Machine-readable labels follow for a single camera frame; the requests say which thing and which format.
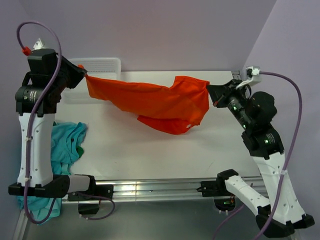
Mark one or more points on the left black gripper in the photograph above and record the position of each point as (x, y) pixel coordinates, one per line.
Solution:
(78, 73)

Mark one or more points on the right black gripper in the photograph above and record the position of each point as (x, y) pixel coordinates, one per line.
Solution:
(219, 92)

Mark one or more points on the orange t shirt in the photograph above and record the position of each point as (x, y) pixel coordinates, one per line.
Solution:
(173, 110)

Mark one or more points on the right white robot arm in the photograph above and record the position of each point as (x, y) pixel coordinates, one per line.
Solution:
(279, 214)

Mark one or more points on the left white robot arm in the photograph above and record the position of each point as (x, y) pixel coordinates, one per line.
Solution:
(36, 105)

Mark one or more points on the white perforated plastic basket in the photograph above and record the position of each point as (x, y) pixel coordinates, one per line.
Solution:
(110, 65)

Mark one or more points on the teal t shirt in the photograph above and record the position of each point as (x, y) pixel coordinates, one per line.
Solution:
(65, 136)

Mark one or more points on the green t shirt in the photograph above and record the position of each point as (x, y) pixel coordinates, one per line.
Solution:
(80, 151)

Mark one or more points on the right aluminium rail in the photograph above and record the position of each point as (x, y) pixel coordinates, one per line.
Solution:
(237, 74)

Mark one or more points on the aluminium rail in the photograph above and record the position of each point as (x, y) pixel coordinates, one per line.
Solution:
(237, 74)
(155, 190)

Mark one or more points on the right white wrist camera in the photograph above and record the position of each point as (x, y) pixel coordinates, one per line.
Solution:
(253, 77)

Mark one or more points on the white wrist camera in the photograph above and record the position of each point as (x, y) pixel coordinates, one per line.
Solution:
(253, 77)
(39, 44)

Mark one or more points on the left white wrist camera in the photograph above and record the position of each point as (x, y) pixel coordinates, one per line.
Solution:
(39, 44)

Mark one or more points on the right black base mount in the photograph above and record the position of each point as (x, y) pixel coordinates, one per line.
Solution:
(223, 200)

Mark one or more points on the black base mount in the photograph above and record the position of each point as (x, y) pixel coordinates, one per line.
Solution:
(223, 200)
(90, 202)

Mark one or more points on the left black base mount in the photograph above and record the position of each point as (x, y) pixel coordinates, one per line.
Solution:
(90, 202)

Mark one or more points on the front aluminium rail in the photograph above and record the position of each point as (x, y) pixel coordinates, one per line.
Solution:
(155, 190)

